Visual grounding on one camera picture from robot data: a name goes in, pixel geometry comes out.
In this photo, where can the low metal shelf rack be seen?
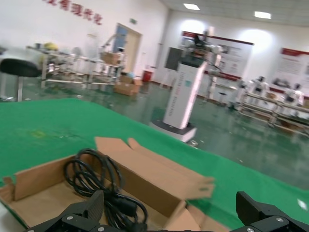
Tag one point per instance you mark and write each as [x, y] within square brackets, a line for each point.
[272, 111]

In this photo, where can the black round stool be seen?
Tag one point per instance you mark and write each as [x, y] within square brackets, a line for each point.
[19, 67]

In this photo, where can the small cardboard carton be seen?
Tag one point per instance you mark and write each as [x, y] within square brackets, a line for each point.
[109, 58]

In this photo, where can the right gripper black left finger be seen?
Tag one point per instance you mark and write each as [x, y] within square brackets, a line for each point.
[95, 205]

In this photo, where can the cardboard box with torn wall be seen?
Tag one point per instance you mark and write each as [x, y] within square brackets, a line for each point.
[149, 174]

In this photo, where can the ceiling light panel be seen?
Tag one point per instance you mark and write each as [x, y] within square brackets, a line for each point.
[191, 6]
[262, 14]

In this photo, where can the red bin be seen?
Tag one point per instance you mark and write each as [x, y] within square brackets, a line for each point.
[147, 76]

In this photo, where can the green exit sign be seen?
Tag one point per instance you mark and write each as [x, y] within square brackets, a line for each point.
[133, 21]

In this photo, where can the metal workbench rack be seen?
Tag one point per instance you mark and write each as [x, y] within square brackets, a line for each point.
[72, 65]

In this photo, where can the white mobile robot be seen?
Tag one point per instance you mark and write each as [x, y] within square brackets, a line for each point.
[181, 96]

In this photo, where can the red white wall board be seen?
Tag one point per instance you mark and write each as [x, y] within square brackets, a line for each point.
[234, 58]
[293, 62]

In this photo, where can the green table cloth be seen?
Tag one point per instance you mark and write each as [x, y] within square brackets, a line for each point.
[60, 120]

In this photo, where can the wooden door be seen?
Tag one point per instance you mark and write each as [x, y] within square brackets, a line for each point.
[131, 53]

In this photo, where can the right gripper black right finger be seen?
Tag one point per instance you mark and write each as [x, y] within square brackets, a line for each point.
[263, 215]

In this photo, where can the distant cardboard boxes stack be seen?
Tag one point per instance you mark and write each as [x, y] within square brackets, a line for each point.
[126, 87]

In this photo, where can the black monitor screen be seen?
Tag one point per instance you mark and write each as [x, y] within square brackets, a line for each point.
[173, 58]

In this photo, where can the small white humanoid robot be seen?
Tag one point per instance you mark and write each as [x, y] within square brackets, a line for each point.
[258, 85]
[295, 94]

